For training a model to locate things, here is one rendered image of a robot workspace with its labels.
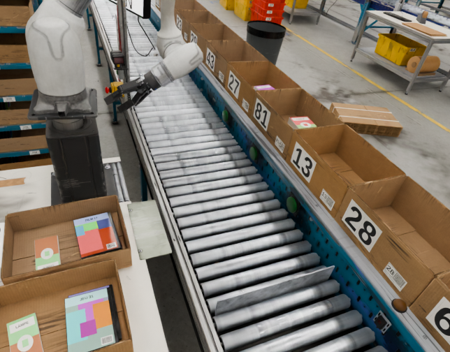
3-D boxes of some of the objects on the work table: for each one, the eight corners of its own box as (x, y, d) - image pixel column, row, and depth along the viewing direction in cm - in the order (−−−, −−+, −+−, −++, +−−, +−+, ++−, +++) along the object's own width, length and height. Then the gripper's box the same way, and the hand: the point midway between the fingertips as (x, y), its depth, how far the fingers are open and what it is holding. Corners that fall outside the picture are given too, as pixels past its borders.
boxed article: (15, 378, 89) (13, 376, 88) (8, 326, 99) (6, 323, 98) (46, 364, 92) (45, 361, 91) (36, 315, 102) (35, 311, 101)
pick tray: (12, 232, 125) (4, 214, 119) (119, 211, 140) (117, 193, 134) (9, 298, 106) (-1, 280, 100) (133, 266, 120) (131, 248, 114)
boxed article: (58, 237, 125) (56, 235, 124) (61, 272, 115) (61, 269, 114) (35, 243, 122) (34, 239, 121) (37, 279, 112) (35, 276, 111)
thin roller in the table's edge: (114, 165, 166) (114, 162, 165) (124, 204, 146) (123, 200, 145) (110, 166, 165) (110, 163, 164) (119, 204, 146) (118, 201, 144)
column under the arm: (51, 214, 135) (31, 144, 114) (51, 174, 153) (33, 108, 132) (118, 202, 144) (111, 137, 123) (111, 166, 162) (103, 103, 142)
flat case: (68, 361, 92) (67, 359, 91) (65, 301, 105) (63, 298, 104) (119, 344, 97) (119, 342, 96) (110, 288, 110) (110, 286, 109)
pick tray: (-13, 310, 102) (-25, 291, 96) (117, 275, 117) (115, 257, 111) (-24, 412, 83) (-39, 397, 77) (135, 355, 97) (133, 339, 91)
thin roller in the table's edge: (120, 165, 167) (119, 161, 165) (129, 203, 147) (129, 200, 146) (116, 165, 166) (115, 162, 165) (125, 204, 146) (124, 200, 145)
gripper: (159, 80, 151) (119, 106, 151) (142, 59, 126) (93, 89, 126) (168, 94, 150) (128, 120, 151) (152, 75, 125) (104, 106, 126)
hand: (114, 105), depth 138 cm, fingers open, 13 cm apart
